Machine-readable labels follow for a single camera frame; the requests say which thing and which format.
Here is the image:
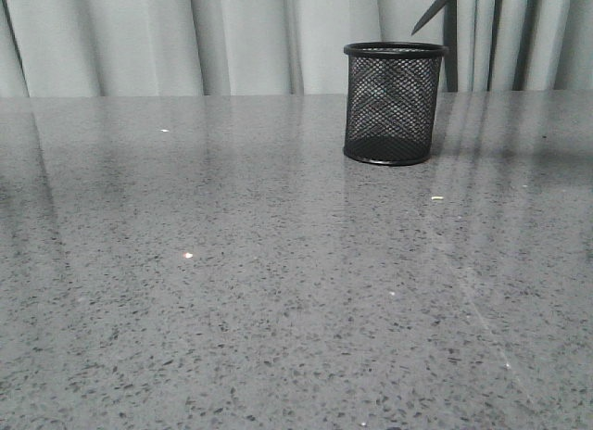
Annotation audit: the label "grey orange handled scissors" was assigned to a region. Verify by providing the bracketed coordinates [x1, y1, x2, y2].
[411, 0, 450, 35]

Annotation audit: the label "black mesh pen bucket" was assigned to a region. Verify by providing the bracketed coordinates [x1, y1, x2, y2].
[343, 42, 448, 166]

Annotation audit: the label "white pleated curtain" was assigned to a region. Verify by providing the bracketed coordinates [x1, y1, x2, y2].
[1, 0, 592, 97]

